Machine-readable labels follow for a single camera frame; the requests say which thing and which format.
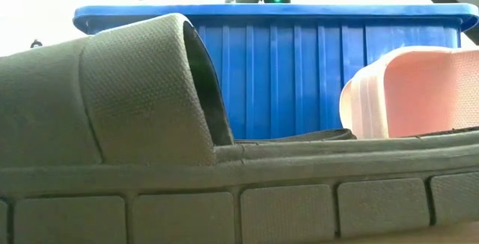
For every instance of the blue plastic bin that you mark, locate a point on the blue plastic bin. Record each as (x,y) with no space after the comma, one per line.
(284,72)

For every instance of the black foam slide sandal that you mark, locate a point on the black foam slide sandal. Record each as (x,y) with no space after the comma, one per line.
(131,105)

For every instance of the pink foam slide sandal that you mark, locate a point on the pink foam slide sandal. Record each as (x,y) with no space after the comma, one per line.
(419,94)

